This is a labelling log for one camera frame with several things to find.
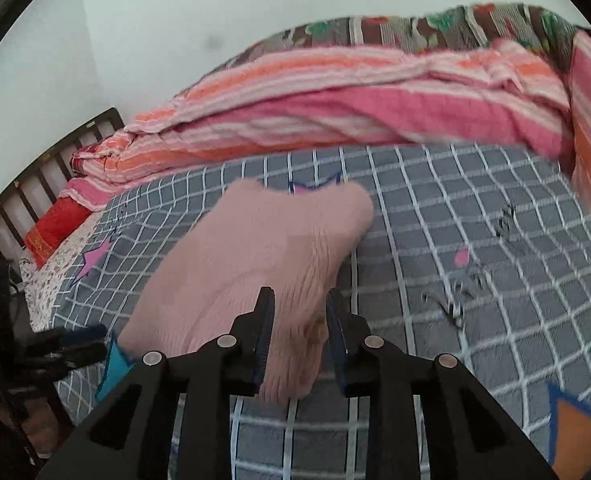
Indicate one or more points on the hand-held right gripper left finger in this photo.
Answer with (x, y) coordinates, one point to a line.
(263, 335)

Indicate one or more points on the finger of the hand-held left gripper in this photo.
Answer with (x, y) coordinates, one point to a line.
(83, 345)

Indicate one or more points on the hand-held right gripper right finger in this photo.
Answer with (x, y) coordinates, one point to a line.
(338, 340)

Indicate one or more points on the pink knitted sweater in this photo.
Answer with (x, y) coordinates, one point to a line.
(255, 265)

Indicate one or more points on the floral bedsheet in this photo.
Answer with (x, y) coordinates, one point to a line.
(48, 280)

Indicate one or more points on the red pillow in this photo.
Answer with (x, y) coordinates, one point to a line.
(55, 227)

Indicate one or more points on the grey checked star blanket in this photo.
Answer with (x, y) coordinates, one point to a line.
(450, 280)

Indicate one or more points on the dark wooden headboard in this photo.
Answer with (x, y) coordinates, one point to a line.
(35, 175)

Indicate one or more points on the pink orange striped quilt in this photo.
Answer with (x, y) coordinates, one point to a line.
(350, 100)

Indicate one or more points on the colourful patterned blanket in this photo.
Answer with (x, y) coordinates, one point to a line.
(425, 27)

